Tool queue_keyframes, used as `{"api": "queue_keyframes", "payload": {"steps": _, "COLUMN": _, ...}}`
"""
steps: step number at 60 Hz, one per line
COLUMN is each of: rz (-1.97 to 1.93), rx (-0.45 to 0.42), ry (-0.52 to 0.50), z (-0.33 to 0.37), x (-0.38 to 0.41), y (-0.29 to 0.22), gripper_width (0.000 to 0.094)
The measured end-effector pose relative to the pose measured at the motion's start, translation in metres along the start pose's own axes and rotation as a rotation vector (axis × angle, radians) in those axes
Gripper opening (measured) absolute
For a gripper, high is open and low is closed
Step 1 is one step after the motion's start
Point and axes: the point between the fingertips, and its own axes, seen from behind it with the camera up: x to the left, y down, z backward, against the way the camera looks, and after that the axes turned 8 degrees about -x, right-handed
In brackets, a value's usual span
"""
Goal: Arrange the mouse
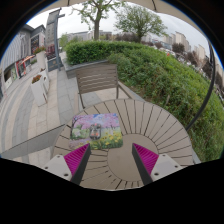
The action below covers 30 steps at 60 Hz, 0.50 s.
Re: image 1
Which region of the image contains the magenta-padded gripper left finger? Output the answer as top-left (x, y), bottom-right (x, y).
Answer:
top-left (41, 142), bottom-right (93, 186)

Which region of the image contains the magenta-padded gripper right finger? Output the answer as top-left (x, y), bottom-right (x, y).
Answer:
top-left (131, 142), bottom-right (184, 186)

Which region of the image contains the flower landscape print mouse pad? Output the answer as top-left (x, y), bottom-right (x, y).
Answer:
top-left (68, 112), bottom-right (124, 151)

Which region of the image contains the white planter with orange flowers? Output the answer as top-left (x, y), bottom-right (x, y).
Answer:
top-left (29, 73), bottom-right (49, 107)

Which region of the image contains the brown slatted outdoor chair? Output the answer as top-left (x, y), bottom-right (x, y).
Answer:
top-left (74, 63), bottom-right (134, 111)

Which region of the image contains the white square planter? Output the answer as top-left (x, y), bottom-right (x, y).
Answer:
top-left (39, 68), bottom-right (52, 93)

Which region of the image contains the curved black umbrella pole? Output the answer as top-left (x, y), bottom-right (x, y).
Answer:
top-left (184, 39), bottom-right (217, 133)

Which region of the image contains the white planter with red flowers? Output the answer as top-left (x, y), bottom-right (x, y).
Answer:
top-left (33, 45), bottom-right (48, 72)

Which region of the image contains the trimmed green hedge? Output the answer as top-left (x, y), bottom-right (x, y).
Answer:
top-left (64, 39), bottom-right (144, 66)

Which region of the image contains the grey shopfront building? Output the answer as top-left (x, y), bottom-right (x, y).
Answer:
top-left (0, 23), bottom-right (47, 98)

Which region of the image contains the distant apartment buildings group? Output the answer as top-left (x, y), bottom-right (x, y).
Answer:
top-left (141, 31), bottom-right (224, 81)

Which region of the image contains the grey sign pillar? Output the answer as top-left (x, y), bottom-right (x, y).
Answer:
top-left (44, 8), bottom-right (66, 73)

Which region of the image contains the tall bare-trunk tree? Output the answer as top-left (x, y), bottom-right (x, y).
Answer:
top-left (71, 0), bottom-right (126, 42)

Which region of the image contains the round leafy green tree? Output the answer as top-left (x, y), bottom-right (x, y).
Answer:
top-left (114, 3), bottom-right (169, 44)

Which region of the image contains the beige umbrella canopy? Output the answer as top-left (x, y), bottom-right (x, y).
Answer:
top-left (36, 0), bottom-right (204, 34)

